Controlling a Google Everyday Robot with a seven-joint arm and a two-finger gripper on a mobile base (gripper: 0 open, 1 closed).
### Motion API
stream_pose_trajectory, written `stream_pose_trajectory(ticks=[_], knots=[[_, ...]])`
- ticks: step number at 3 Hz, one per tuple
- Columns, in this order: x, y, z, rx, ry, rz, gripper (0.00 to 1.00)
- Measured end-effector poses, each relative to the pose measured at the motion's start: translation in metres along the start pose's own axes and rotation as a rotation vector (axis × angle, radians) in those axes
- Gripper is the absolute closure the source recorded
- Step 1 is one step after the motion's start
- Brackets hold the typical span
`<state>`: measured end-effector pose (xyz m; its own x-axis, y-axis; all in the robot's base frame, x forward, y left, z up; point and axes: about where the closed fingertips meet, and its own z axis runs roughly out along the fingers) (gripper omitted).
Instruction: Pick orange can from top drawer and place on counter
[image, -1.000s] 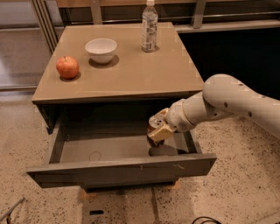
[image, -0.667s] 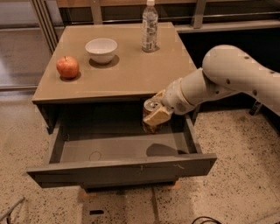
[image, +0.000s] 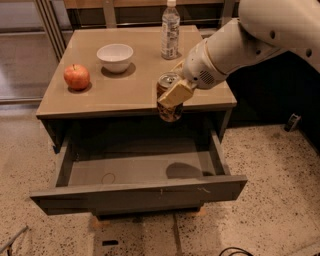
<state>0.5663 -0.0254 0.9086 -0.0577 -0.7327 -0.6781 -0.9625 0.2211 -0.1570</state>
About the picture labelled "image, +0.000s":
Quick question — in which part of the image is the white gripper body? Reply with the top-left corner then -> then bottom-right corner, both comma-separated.
182,39 -> 227,90

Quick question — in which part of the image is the orange soda can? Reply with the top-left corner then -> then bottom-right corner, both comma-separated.
156,72 -> 183,122

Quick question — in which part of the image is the metal window railing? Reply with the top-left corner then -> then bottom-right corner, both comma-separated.
31,0 -> 240,60

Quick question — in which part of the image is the red apple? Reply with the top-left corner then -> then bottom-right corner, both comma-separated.
63,64 -> 90,90

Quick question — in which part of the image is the white ceramic bowl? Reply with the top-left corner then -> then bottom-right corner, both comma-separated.
97,44 -> 134,73

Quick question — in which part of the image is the clear plastic water bottle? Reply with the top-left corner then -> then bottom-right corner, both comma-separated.
161,0 -> 180,60

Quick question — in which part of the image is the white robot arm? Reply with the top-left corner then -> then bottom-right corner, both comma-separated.
158,0 -> 320,108

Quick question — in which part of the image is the small black floor object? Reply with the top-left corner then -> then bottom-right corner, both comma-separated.
284,113 -> 301,132

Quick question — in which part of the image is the grey drawer cabinet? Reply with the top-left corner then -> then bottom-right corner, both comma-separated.
36,28 -> 236,154

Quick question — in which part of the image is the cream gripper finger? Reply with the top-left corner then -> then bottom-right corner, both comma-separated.
157,79 -> 197,108
171,61 -> 184,74

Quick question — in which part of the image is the black floor cable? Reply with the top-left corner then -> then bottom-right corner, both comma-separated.
218,246 -> 254,256

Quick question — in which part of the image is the open grey top drawer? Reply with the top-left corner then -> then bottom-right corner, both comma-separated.
30,131 -> 247,216

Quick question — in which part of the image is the grey metal rod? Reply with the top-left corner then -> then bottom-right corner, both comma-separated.
0,225 -> 29,253

